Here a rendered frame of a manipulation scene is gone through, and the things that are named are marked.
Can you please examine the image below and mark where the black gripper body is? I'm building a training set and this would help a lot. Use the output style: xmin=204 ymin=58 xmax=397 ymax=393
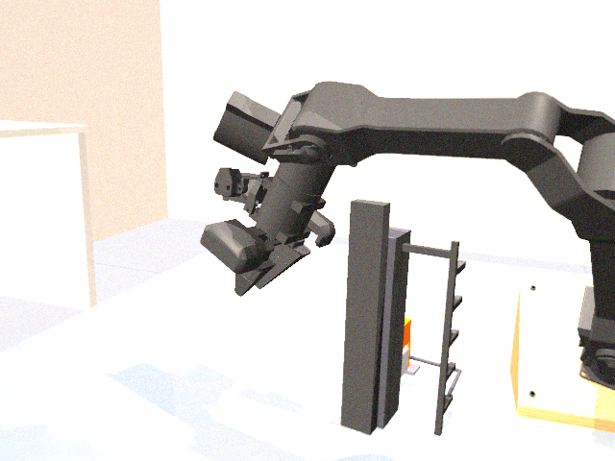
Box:
xmin=200 ymin=171 xmax=336 ymax=275

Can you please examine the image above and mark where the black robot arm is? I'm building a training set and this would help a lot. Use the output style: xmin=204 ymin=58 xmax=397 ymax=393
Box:
xmin=213 ymin=81 xmax=615 ymax=391

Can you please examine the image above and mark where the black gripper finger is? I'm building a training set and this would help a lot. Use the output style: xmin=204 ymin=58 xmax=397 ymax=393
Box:
xmin=234 ymin=258 xmax=276 ymax=297
xmin=255 ymin=244 xmax=311 ymax=289

